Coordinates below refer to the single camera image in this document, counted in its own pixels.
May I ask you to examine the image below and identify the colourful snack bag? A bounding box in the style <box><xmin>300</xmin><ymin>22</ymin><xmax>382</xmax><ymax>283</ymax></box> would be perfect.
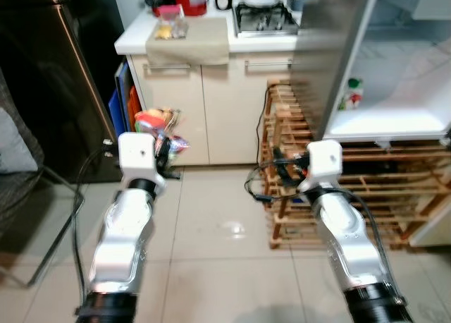
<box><xmin>133</xmin><ymin>107</ymin><xmax>192</xmax><ymax>156</ymax></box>

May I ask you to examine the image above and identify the small white fridge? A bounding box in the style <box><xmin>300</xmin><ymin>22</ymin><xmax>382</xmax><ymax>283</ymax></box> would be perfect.
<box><xmin>323</xmin><ymin>0</ymin><xmax>451</xmax><ymax>145</ymax></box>

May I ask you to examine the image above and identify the tall black fridge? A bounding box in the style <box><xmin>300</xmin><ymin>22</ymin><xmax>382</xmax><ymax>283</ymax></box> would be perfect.
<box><xmin>0</xmin><ymin>0</ymin><xmax>127</xmax><ymax>185</ymax></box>

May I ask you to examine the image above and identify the orange flat board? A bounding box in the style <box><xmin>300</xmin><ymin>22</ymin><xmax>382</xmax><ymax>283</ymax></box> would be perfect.
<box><xmin>126</xmin><ymin>83</ymin><xmax>142</xmax><ymax>130</ymax></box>

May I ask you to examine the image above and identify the cream kitchen cabinet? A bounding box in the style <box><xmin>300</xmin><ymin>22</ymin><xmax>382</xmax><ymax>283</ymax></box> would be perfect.
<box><xmin>114</xmin><ymin>6</ymin><xmax>312</xmax><ymax>168</ymax></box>

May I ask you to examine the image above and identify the blue flat board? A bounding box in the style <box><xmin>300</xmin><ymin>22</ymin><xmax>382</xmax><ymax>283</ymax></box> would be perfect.
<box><xmin>107</xmin><ymin>61</ymin><xmax>132</xmax><ymax>138</ymax></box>

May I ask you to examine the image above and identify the wooden slatted rack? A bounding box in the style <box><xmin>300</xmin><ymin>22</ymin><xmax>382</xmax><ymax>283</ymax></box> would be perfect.
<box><xmin>260</xmin><ymin>79</ymin><xmax>451</xmax><ymax>251</ymax></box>

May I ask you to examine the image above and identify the green and white carton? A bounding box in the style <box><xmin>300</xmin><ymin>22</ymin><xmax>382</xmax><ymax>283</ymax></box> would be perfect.
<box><xmin>341</xmin><ymin>78</ymin><xmax>365</xmax><ymax>111</ymax></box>

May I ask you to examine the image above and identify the small beige cloth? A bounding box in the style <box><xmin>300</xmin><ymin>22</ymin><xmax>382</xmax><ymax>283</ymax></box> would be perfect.
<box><xmin>145</xmin><ymin>17</ymin><xmax>232</xmax><ymax>67</ymax></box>

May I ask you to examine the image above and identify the gas stove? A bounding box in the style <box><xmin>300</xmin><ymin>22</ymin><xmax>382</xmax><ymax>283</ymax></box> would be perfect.
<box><xmin>234</xmin><ymin>1</ymin><xmax>301</xmax><ymax>39</ymax></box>

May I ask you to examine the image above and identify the clear container with pink lid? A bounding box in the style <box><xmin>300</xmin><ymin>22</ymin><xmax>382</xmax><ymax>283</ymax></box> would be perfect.
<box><xmin>156</xmin><ymin>5</ymin><xmax>190</xmax><ymax>41</ymax></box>

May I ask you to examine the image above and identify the grey chair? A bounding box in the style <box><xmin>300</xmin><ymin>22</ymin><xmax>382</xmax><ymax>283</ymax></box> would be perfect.
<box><xmin>0</xmin><ymin>68</ymin><xmax>79</xmax><ymax>290</ymax></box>

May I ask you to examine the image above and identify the black power cord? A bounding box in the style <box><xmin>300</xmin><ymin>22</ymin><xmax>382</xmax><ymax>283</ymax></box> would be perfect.
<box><xmin>254</xmin><ymin>83</ymin><xmax>276</xmax><ymax>170</ymax></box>

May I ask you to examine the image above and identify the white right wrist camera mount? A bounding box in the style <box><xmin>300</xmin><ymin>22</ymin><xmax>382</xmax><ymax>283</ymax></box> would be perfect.
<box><xmin>299</xmin><ymin>140</ymin><xmax>345</xmax><ymax>194</ymax></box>

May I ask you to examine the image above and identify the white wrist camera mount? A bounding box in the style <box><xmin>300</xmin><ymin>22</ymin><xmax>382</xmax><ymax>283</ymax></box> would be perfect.
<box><xmin>117</xmin><ymin>132</ymin><xmax>167</xmax><ymax>194</ymax></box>
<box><xmin>299</xmin><ymin>140</ymin><xmax>345</xmax><ymax>194</ymax></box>

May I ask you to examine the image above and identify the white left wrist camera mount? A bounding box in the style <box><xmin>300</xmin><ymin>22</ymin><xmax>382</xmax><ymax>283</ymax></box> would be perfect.
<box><xmin>117</xmin><ymin>132</ymin><xmax>167</xmax><ymax>194</ymax></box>

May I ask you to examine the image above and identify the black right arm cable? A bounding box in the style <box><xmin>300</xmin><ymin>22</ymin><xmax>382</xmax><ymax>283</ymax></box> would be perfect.
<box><xmin>245</xmin><ymin>164</ymin><xmax>311</xmax><ymax>201</ymax></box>

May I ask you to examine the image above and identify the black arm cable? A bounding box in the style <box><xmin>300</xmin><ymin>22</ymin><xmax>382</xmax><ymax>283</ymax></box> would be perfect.
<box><xmin>70</xmin><ymin>146</ymin><xmax>121</xmax><ymax>297</ymax></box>
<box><xmin>245</xmin><ymin>164</ymin><xmax>311</xmax><ymax>201</ymax></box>

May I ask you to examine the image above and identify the silver cabinet handle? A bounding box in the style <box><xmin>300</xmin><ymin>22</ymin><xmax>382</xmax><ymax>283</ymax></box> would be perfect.
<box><xmin>142</xmin><ymin>63</ymin><xmax>193</xmax><ymax>72</ymax></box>
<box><xmin>244</xmin><ymin>58</ymin><xmax>294</xmax><ymax>66</ymax></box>

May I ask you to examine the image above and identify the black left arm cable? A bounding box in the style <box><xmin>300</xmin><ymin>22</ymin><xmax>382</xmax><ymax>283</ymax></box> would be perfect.
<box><xmin>70</xmin><ymin>146</ymin><xmax>121</xmax><ymax>297</ymax></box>

